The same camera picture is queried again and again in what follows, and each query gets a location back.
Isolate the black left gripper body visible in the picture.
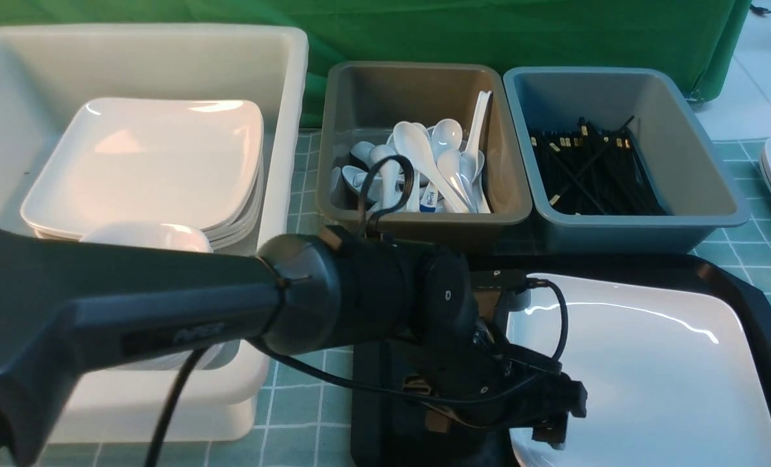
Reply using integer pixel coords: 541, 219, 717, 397
398, 311, 587, 446

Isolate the large white square plate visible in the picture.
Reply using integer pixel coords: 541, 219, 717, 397
509, 272, 771, 466

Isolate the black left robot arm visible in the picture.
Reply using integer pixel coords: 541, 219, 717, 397
0, 226, 587, 466

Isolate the black serving tray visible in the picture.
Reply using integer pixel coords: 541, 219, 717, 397
350, 254, 771, 466

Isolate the green checkered tablecloth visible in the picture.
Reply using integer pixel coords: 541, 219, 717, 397
35, 130, 771, 466

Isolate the pile of white ceramic spoons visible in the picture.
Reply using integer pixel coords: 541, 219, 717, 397
329, 91, 493, 215

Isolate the pile of black chopsticks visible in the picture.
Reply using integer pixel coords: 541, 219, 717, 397
529, 115, 671, 216

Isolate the stack of white small bowls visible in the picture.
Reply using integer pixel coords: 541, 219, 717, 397
80, 222, 214, 370

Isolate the blue-grey plastic bin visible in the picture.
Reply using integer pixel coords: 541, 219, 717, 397
502, 66, 750, 252

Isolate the brown plastic bin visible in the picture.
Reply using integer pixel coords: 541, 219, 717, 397
315, 61, 533, 252

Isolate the stack of white square plates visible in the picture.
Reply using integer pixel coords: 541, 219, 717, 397
20, 97, 265, 250

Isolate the green backdrop cloth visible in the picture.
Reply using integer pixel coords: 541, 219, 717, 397
0, 1, 750, 127

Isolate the large white plastic tub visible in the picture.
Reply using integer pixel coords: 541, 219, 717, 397
0, 23, 308, 444

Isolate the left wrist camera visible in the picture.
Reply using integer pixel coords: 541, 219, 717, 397
471, 269, 532, 318

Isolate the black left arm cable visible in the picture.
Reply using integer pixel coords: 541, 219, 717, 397
144, 154, 569, 467

